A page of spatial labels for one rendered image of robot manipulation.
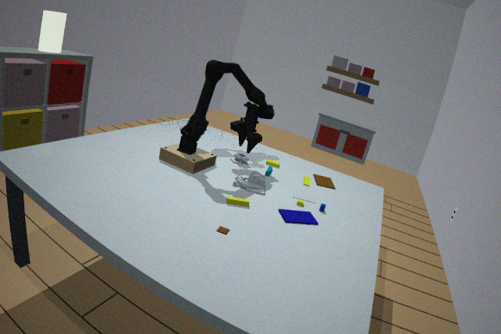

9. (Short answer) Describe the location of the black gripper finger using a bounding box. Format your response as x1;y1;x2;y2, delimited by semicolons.
246;138;259;153
237;131;247;146

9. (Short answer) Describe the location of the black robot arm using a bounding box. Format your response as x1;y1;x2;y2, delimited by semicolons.
177;59;274;155

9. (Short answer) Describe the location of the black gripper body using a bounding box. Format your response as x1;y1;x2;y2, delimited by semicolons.
239;117;262;142

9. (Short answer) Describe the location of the blue flat rectangular plate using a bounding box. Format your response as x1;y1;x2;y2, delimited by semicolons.
278;209;318;225

